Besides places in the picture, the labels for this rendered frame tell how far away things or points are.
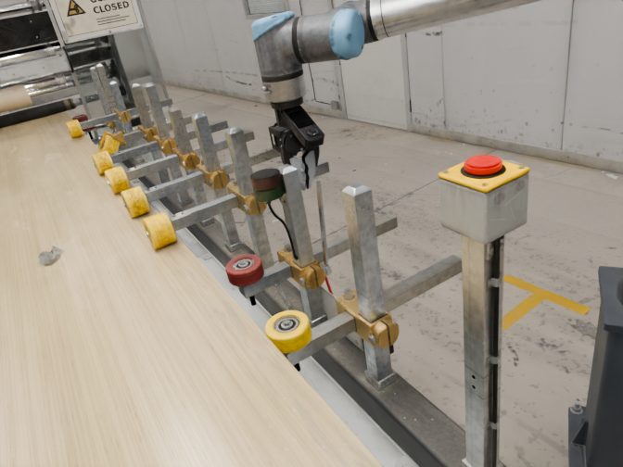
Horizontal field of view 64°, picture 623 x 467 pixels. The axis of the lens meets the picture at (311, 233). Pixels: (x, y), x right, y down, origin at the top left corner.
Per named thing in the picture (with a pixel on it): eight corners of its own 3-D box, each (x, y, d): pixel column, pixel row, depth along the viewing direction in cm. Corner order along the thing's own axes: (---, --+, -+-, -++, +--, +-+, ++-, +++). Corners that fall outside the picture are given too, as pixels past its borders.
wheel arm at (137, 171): (251, 137, 183) (248, 128, 182) (255, 139, 181) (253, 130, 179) (116, 182, 164) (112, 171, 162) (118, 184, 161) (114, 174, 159)
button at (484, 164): (481, 165, 58) (481, 151, 57) (510, 173, 55) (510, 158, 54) (456, 176, 56) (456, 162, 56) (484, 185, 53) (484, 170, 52)
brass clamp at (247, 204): (248, 195, 138) (245, 179, 135) (271, 210, 127) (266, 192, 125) (228, 203, 135) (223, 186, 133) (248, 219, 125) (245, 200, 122)
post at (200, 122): (240, 254, 164) (201, 110, 141) (244, 258, 161) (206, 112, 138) (230, 258, 162) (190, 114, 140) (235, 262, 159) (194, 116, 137)
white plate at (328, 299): (304, 297, 129) (298, 266, 124) (364, 350, 109) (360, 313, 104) (302, 298, 129) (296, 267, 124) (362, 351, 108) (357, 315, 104)
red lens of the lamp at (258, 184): (273, 175, 104) (271, 166, 103) (286, 183, 99) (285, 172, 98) (247, 185, 102) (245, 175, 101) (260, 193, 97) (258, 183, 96)
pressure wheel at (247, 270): (261, 289, 118) (251, 247, 113) (277, 304, 112) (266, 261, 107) (231, 303, 115) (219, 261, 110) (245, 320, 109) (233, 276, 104)
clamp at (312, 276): (298, 260, 123) (294, 243, 120) (327, 283, 112) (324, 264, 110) (278, 270, 120) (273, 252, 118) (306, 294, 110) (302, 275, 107)
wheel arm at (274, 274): (389, 226, 130) (388, 211, 128) (398, 230, 128) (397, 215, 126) (240, 295, 113) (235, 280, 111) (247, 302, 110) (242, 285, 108)
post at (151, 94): (188, 201, 201) (151, 82, 179) (191, 204, 199) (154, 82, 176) (180, 204, 200) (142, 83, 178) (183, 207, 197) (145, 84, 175)
